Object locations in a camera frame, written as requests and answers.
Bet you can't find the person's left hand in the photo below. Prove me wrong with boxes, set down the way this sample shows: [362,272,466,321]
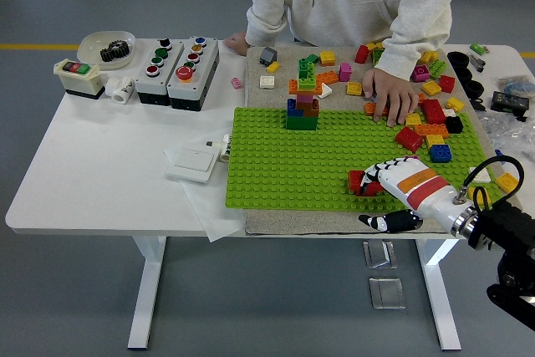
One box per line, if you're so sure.
[361,67,420,127]

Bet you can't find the white paper sheet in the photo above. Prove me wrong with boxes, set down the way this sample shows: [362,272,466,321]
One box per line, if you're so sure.
[163,143,247,244]

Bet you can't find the grey sloped brick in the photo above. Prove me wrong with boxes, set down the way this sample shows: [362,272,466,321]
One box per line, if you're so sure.
[259,46,279,66]

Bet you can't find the black brick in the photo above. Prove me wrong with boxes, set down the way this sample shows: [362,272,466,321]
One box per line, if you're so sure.
[445,115,465,135]

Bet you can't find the green studded baseplate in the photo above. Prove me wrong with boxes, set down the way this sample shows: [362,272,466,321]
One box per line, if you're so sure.
[225,106,509,212]

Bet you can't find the red sloped brick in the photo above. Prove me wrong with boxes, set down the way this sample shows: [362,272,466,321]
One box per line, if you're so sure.
[395,125,425,153]

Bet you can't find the person's right hand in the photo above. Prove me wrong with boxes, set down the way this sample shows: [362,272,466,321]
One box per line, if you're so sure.
[223,31,251,56]

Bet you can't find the white plastic bowl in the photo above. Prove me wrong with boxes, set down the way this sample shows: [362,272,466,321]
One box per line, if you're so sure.
[77,29,137,71]

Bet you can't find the three-button control box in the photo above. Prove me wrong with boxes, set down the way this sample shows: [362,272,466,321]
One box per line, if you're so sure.
[134,37,186,106]

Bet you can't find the plastic bag blue parts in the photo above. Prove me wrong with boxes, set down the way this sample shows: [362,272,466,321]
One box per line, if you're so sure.
[497,74,535,98]

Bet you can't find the white wall switch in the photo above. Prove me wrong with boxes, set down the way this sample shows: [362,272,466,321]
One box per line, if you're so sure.
[166,145,222,185]

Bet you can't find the white table leg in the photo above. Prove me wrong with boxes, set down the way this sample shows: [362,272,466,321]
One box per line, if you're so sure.
[415,238,463,351]
[127,235,168,349]

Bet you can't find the small metal tool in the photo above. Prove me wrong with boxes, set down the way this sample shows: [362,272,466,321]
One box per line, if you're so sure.
[466,52,487,73]

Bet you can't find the white pipe tee fitting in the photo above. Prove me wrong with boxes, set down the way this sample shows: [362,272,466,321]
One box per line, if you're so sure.
[104,75,136,105]

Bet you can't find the black electronic module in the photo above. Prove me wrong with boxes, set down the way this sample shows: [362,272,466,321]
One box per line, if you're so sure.
[491,90,531,115]

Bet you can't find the multicoloured brick tower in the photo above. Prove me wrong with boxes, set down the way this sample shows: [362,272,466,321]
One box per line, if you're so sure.
[285,56,323,131]

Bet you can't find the lime green brick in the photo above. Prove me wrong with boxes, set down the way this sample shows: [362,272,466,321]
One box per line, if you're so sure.
[429,59,450,79]

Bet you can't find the four-button emergency stop box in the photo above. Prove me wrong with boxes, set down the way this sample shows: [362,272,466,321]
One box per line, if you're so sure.
[166,34,222,112]

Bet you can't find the beige red-green switch box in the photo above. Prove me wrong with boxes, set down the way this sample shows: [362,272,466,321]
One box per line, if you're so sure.
[53,58,106,101]

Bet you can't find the silver floor plate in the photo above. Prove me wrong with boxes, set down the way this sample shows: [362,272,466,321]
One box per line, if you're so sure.
[368,276,406,310]
[362,238,398,268]

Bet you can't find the long red brick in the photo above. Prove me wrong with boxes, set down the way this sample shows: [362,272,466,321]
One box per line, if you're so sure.
[420,99,447,124]
[348,169,388,197]

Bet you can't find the grey-brown mat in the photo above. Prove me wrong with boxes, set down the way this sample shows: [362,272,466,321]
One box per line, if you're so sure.
[243,44,523,237]

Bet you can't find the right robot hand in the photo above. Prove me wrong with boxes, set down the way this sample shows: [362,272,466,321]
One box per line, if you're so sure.
[358,156,474,234]

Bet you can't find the clear plastic bag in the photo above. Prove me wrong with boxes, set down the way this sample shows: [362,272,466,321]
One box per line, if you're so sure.
[478,113,535,153]

